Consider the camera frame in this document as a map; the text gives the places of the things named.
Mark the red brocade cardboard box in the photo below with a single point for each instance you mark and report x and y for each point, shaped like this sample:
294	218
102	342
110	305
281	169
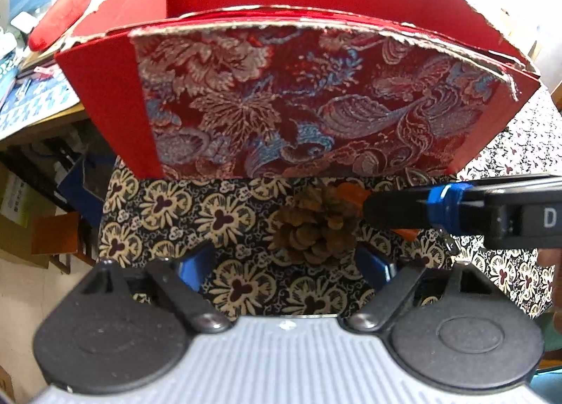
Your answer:
295	88

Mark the person's right hand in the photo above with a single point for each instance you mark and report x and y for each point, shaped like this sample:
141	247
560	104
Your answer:
552	258

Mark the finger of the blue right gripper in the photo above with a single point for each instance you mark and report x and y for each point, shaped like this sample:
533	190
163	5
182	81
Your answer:
386	210

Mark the metal clip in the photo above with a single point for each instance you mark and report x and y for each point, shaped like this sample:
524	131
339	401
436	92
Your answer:
434	204

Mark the red plush cushion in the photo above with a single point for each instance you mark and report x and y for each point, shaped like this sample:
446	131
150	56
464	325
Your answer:
62	15

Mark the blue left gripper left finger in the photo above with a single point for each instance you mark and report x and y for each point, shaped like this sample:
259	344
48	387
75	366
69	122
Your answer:
197	265

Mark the floral patterned tablecloth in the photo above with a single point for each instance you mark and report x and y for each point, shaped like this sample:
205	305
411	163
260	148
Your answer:
146	220

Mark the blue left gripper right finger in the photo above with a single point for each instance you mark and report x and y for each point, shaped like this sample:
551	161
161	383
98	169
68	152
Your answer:
375	267

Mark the brown pine cone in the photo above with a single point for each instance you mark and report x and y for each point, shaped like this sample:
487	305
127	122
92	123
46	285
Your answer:
316	228

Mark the blue checkered towel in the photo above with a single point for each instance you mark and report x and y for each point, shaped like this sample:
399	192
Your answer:
27	99

